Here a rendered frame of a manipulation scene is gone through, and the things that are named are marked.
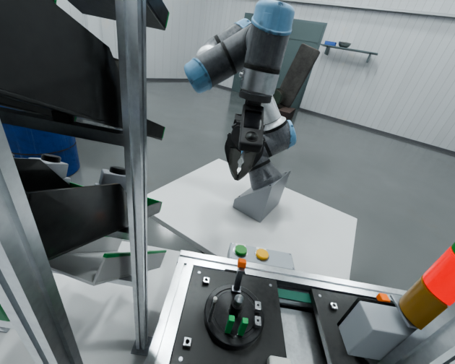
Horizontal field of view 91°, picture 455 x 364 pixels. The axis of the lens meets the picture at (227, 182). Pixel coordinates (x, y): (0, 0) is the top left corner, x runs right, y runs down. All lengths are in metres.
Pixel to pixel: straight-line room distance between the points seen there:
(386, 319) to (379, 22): 9.28
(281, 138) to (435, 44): 8.63
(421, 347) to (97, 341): 0.63
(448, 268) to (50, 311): 0.37
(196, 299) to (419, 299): 0.44
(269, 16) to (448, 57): 9.11
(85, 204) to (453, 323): 0.41
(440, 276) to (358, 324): 0.12
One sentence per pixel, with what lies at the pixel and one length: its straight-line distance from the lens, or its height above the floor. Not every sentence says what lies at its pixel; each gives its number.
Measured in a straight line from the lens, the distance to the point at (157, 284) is 0.77.
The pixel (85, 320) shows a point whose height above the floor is 0.86.
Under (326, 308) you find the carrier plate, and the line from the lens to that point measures 0.72.
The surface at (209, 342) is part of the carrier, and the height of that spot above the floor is 0.97.
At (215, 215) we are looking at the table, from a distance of 1.01.
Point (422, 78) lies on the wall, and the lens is 9.42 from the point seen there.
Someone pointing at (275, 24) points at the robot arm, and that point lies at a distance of 0.48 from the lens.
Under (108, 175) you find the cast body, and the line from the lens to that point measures 0.45.
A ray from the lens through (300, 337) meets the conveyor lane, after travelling 0.71.
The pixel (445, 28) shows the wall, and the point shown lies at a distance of 9.53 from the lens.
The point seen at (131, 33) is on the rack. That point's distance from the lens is 0.27.
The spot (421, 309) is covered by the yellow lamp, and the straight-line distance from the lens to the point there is 0.37.
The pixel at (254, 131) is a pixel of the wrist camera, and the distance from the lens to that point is 0.45.
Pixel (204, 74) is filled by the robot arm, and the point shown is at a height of 1.44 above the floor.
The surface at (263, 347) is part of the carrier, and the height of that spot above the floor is 0.97.
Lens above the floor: 1.50
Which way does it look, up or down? 30 degrees down
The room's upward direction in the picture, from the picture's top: 12 degrees clockwise
